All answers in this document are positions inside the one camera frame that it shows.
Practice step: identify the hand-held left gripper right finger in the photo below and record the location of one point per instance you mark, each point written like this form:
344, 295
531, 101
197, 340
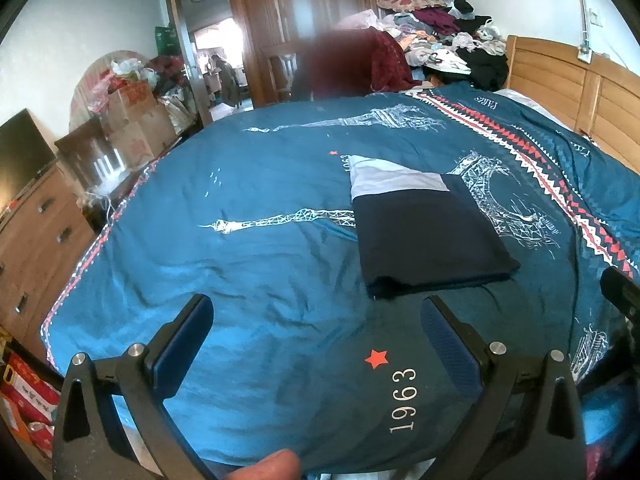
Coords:
450, 350

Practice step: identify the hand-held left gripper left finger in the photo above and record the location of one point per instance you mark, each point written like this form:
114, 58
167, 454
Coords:
182, 345

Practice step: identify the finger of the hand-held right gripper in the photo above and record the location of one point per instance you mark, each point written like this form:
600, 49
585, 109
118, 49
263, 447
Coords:
622, 292

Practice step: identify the dark navy garment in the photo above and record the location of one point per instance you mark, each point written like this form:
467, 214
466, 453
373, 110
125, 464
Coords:
425, 235

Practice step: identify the pile of clothes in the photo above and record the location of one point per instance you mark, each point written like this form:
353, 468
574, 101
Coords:
450, 40

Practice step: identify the person's left hand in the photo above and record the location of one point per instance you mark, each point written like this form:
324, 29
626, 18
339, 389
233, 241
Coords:
270, 466

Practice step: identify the blue printed blanket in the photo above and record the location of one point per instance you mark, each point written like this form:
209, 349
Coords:
250, 260

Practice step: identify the wooden dresser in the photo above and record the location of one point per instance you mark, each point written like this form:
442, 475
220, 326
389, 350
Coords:
40, 260

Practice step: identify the cardboard box with red print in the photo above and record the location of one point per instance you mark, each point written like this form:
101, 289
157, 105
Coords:
140, 135
132, 100

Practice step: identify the wooden headboard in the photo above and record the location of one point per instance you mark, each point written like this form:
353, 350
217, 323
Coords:
560, 85

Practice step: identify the black television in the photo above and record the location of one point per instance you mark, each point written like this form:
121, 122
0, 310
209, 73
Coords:
22, 155

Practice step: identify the wooden door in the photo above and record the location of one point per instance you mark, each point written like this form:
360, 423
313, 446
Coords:
192, 70

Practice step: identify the round pink tabletop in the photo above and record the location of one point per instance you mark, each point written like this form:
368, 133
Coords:
87, 85

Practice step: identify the white plastic bag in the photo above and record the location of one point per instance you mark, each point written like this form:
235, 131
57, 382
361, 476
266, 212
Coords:
127, 67

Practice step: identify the wooden chair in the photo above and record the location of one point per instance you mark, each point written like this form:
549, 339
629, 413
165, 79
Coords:
275, 75

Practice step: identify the wooden wardrobe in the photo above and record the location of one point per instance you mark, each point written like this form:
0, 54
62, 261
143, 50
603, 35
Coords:
320, 0

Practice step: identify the white wall outlet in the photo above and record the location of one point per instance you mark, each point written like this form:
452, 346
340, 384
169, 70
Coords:
595, 16

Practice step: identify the grey wall conduit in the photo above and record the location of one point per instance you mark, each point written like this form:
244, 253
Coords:
581, 5

